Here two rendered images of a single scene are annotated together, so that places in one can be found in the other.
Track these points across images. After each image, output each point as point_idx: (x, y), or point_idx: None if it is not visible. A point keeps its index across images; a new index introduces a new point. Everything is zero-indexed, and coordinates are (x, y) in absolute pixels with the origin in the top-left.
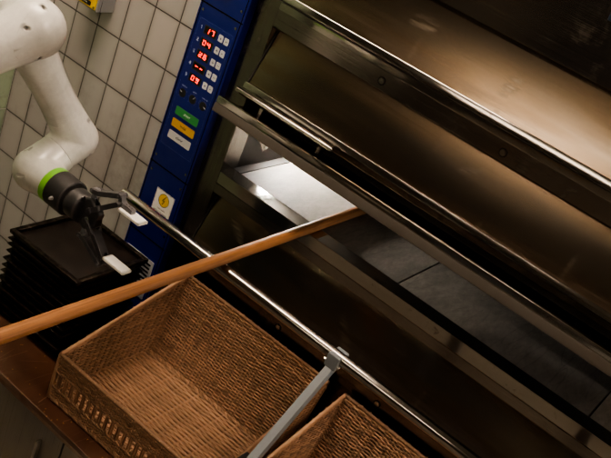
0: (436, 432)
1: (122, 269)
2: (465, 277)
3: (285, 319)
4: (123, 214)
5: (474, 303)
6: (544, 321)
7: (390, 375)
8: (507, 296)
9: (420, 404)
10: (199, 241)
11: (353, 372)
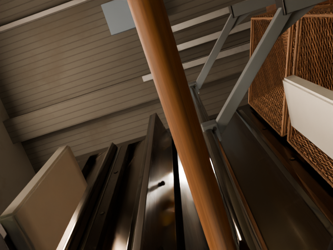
0: (193, 99)
1: (293, 99)
2: (143, 206)
3: (214, 155)
4: (35, 189)
5: None
6: (143, 176)
7: (306, 224)
8: (141, 190)
9: (295, 199)
10: None
11: (202, 119)
